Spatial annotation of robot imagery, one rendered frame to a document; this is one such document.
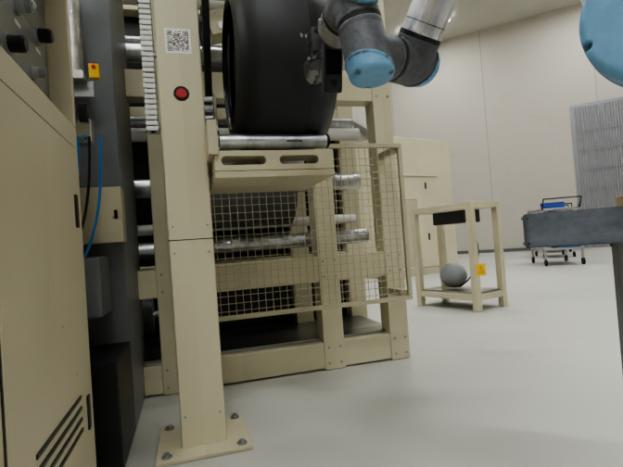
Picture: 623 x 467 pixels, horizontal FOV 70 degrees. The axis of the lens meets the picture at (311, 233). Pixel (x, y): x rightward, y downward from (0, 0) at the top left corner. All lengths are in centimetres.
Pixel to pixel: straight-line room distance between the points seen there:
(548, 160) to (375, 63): 1139
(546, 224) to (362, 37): 51
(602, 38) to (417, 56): 45
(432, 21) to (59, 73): 85
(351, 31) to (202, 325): 91
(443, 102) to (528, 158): 263
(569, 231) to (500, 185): 1162
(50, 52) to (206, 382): 96
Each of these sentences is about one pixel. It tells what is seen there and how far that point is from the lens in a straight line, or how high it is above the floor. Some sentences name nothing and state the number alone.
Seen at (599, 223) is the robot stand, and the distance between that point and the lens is 57.
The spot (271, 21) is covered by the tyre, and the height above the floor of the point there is 119.
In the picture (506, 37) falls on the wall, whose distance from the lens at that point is 1301.
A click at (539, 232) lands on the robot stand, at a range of 57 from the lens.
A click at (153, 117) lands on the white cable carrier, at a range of 144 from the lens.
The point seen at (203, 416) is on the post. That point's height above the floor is 9.
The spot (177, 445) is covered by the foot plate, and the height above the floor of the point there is 1.
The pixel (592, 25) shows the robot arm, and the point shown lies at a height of 81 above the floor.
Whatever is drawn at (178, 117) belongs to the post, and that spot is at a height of 99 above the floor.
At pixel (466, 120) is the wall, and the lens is 1254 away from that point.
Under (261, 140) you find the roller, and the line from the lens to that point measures 135.
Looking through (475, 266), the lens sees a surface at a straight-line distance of 338.
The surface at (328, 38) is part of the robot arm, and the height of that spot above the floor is 102.
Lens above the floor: 58
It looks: 1 degrees up
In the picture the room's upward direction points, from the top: 4 degrees counter-clockwise
